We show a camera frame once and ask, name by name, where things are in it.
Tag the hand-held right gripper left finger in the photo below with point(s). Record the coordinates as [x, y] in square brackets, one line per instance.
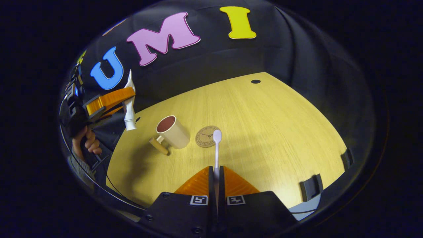
[185, 215]

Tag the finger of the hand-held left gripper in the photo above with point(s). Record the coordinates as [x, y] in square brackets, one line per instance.
[110, 99]
[104, 114]

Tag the white toothbrush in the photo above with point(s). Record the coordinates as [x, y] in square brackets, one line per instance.
[216, 148]

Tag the round brown coaster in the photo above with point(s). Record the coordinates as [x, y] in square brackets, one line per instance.
[205, 137]

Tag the black backdrop cloth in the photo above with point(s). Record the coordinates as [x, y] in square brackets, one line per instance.
[214, 56]

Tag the white toothpaste tube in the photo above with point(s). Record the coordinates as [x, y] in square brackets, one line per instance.
[129, 112]

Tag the black desk edge clamp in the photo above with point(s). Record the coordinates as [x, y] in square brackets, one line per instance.
[310, 187]
[347, 159]

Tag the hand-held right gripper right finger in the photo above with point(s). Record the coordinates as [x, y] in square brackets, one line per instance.
[257, 215]

